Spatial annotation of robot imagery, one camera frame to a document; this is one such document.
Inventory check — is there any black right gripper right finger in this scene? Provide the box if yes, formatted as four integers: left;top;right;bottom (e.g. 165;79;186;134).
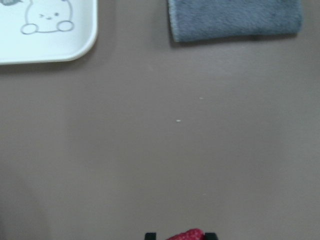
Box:
204;232;218;240

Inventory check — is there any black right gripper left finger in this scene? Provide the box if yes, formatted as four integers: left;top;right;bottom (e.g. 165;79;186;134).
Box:
144;232;157;240

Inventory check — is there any red strawberry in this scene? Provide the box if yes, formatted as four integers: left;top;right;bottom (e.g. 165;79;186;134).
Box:
167;228;205;240

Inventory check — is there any grey folded cloth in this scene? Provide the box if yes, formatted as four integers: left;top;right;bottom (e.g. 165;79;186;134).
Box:
167;0;303;43

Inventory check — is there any cream rabbit tray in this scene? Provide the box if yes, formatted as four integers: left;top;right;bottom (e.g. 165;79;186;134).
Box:
0;0;99;66

